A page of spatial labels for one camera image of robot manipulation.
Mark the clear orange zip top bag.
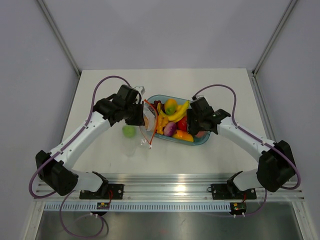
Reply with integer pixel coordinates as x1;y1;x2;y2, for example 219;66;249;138
122;98;160;158

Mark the green round vegetable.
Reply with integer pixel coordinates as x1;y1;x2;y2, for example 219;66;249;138
122;125;137;139

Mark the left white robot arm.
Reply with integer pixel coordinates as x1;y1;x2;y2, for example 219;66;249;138
36;84;145;199

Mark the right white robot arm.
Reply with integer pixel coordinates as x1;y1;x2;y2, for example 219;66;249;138
187;97;297;199

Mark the teal plastic food tray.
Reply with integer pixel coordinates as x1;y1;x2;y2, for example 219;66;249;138
147;94;211;146

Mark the red apple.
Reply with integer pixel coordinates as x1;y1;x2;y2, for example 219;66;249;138
176;115;188;132

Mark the pink peach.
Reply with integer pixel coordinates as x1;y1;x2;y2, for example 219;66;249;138
195;131;208;139

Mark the purple grape bunch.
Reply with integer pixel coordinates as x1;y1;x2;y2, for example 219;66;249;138
151;100;162;111

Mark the yellow green mango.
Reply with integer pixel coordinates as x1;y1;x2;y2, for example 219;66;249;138
164;98;178;116

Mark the purple onion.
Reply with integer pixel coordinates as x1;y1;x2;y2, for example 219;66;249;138
163;121;177;137

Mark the yellow banana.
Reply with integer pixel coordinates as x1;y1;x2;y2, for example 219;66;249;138
157;100;190;123

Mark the yellow ginger root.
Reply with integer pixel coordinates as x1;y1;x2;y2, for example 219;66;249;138
156;115;169;135

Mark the right small circuit board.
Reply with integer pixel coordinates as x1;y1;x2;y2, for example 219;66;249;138
230;202;247;214

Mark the small circuit board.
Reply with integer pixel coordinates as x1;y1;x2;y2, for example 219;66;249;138
230;202;247;214
96;202;110;210

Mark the left small circuit board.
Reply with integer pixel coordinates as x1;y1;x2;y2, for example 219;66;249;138
96;202;110;210

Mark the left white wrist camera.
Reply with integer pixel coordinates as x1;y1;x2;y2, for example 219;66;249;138
134;86;146;96

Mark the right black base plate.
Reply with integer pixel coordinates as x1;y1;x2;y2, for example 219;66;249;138
207;183;257;200

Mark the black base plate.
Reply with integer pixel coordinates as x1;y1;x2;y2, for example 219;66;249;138
207;183;257;200
79;183;124;200

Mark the aluminium mounting rail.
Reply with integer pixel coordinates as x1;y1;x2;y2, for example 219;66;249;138
34;173;305;202

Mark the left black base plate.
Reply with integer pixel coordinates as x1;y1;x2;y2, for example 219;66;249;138
79;183;124;200

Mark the white slotted cable duct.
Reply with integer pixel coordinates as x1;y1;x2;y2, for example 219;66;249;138
44;201;231;212

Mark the left aluminium frame post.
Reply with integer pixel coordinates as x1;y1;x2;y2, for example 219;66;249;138
35;0;82;79

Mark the aluminium frame post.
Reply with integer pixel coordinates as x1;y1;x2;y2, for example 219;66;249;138
252;0;300;77
35;0;82;79

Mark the right aluminium frame post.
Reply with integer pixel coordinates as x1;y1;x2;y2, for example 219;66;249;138
252;0;300;77

